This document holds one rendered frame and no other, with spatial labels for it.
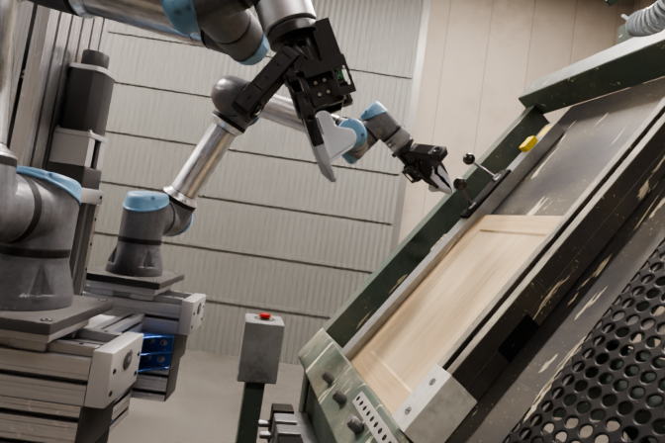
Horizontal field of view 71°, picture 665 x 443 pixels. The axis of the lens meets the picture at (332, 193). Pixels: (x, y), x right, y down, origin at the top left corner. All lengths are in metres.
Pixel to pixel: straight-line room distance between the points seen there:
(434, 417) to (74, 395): 0.59
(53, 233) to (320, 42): 0.56
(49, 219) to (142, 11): 0.38
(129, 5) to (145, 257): 0.71
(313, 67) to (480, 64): 4.16
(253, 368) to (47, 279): 0.75
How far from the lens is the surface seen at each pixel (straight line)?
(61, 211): 0.93
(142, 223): 1.37
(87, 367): 0.89
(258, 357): 1.49
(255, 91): 0.62
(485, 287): 1.12
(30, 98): 1.17
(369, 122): 1.38
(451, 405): 0.89
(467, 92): 4.62
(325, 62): 0.62
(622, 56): 1.54
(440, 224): 1.64
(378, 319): 1.34
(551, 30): 5.12
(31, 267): 0.93
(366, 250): 4.21
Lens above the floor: 1.25
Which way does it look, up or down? 4 degrees up
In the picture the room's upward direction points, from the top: 8 degrees clockwise
